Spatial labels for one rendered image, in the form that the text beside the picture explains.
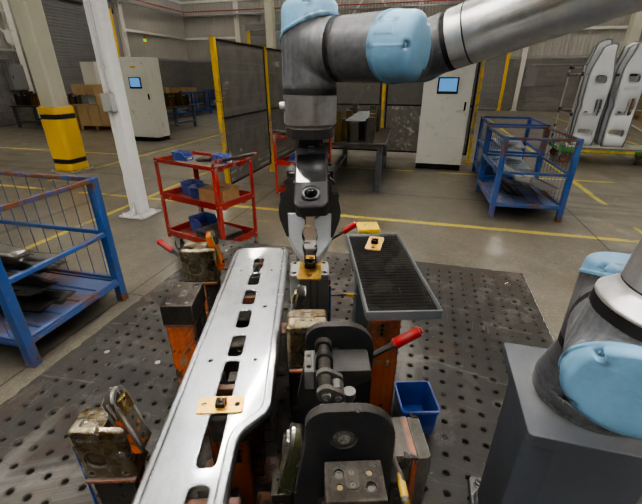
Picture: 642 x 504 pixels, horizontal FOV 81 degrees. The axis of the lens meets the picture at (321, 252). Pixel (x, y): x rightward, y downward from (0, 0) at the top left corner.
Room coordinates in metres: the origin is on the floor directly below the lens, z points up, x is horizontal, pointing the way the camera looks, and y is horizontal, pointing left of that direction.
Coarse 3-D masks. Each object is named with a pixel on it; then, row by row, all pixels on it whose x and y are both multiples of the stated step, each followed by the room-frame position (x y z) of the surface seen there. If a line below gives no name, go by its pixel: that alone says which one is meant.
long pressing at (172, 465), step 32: (256, 256) 1.13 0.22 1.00; (288, 256) 1.15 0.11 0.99; (224, 288) 0.92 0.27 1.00; (256, 288) 0.92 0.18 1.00; (224, 320) 0.76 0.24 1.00; (256, 320) 0.76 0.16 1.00; (224, 352) 0.64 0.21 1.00; (256, 352) 0.64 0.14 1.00; (192, 384) 0.55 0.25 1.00; (256, 384) 0.55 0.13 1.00; (192, 416) 0.47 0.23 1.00; (256, 416) 0.47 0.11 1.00; (160, 448) 0.41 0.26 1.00; (192, 448) 0.41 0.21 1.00; (224, 448) 0.41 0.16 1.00; (160, 480) 0.36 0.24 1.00; (192, 480) 0.36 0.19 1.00; (224, 480) 0.36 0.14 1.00
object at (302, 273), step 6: (306, 258) 0.57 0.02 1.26; (300, 264) 0.55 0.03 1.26; (306, 264) 0.54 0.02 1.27; (312, 264) 0.54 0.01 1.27; (318, 264) 0.55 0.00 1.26; (300, 270) 0.53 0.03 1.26; (306, 270) 0.53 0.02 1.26; (312, 270) 0.53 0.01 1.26; (318, 270) 0.53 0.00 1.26; (300, 276) 0.51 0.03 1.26; (306, 276) 0.51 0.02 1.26; (312, 276) 0.51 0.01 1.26; (318, 276) 0.51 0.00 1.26
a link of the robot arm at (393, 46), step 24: (336, 24) 0.51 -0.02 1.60; (360, 24) 0.49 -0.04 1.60; (384, 24) 0.47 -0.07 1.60; (408, 24) 0.46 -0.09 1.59; (336, 48) 0.50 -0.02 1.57; (360, 48) 0.48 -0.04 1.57; (384, 48) 0.46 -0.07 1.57; (408, 48) 0.46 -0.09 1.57; (336, 72) 0.51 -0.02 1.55; (360, 72) 0.49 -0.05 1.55; (384, 72) 0.47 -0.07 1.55; (408, 72) 0.46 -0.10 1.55
